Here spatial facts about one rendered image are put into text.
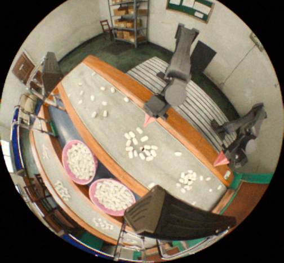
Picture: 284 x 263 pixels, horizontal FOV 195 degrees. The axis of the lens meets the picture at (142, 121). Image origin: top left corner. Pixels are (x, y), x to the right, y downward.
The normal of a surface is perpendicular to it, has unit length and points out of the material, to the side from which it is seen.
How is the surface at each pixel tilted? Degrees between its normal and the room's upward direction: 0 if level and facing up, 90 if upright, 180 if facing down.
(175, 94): 43
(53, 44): 90
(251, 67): 90
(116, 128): 0
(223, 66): 90
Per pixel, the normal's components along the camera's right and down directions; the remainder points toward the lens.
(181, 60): -0.16, 0.25
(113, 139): 0.01, -0.26
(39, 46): 0.70, 0.69
